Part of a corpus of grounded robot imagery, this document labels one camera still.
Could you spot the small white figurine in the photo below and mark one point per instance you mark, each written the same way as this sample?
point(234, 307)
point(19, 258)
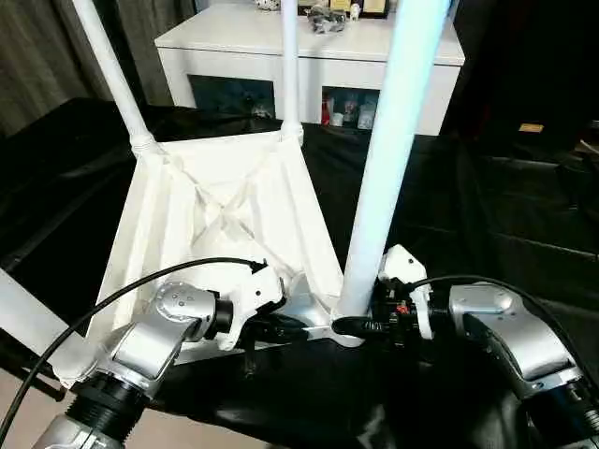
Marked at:
point(355, 11)

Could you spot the white cabinet with glass doors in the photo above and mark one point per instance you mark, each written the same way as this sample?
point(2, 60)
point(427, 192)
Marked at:
point(220, 42)

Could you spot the small yellow label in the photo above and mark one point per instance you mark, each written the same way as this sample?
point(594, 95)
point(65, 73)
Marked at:
point(531, 128)

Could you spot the white spotted plush toy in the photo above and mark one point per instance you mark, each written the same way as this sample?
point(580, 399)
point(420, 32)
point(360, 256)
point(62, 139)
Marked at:
point(267, 4)

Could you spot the grey-green curtain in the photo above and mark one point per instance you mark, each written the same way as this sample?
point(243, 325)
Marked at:
point(42, 56)

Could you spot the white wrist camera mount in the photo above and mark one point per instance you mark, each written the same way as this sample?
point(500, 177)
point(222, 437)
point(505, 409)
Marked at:
point(252, 294)
point(404, 266)

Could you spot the black tripod stand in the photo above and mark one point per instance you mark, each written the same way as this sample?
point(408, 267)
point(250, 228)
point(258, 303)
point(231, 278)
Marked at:
point(37, 381)

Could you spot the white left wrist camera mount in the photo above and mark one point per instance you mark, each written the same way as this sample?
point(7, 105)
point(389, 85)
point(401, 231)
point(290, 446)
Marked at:
point(252, 294)

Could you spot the white plastic bottle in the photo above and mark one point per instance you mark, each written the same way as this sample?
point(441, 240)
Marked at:
point(337, 118)

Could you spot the red and white bottle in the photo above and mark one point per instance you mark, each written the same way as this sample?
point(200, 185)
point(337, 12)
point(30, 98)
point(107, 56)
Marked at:
point(325, 111)

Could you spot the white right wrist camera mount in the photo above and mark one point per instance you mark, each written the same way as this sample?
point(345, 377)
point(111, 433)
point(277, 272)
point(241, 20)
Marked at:
point(404, 266)

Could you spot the yellow picture frame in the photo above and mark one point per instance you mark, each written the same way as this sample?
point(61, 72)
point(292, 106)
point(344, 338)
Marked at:
point(339, 4)
point(374, 8)

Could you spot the white plastic table top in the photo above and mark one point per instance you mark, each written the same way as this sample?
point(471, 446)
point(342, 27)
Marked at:
point(173, 210)

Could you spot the black and white bundle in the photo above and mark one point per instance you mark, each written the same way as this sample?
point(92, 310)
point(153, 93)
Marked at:
point(327, 19)

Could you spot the black mat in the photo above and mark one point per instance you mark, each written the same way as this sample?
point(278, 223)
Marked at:
point(491, 210)

